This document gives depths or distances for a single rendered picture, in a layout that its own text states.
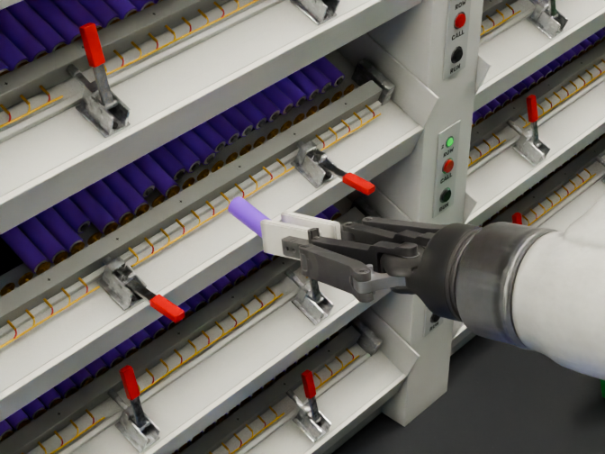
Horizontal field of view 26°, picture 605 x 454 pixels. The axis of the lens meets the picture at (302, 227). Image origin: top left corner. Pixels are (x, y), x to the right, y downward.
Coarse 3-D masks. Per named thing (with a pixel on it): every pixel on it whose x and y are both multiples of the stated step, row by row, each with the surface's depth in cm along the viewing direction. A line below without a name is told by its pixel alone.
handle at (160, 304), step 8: (128, 280) 122; (136, 288) 121; (144, 288) 121; (144, 296) 121; (152, 296) 120; (160, 296) 120; (152, 304) 120; (160, 304) 119; (168, 304) 119; (160, 312) 119; (168, 312) 119; (176, 312) 119; (184, 312) 119; (176, 320) 118
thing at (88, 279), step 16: (368, 112) 146; (336, 128) 143; (288, 160) 139; (256, 176) 136; (208, 208) 132; (176, 224) 130; (160, 240) 128; (128, 256) 126; (96, 272) 124; (80, 288) 123; (16, 320) 118; (0, 336) 117
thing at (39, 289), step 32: (352, 96) 144; (288, 128) 139; (320, 128) 141; (256, 160) 135; (192, 192) 130; (224, 192) 134; (128, 224) 126; (160, 224) 127; (96, 256) 123; (32, 288) 119; (64, 288) 121; (96, 288) 122; (0, 320) 116
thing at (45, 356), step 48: (384, 96) 147; (432, 96) 144; (240, 144) 139; (336, 144) 143; (384, 144) 145; (240, 192) 135; (288, 192) 137; (336, 192) 141; (192, 240) 130; (240, 240) 131; (0, 288) 121; (192, 288) 129; (48, 336) 119; (96, 336) 120; (0, 384) 115; (48, 384) 119
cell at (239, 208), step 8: (232, 200) 119; (240, 200) 119; (232, 208) 119; (240, 208) 118; (248, 208) 118; (256, 208) 119; (240, 216) 118; (248, 216) 118; (256, 216) 118; (264, 216) 118; (248, 224) 118; (256, 224) 117; (256, 232) 118
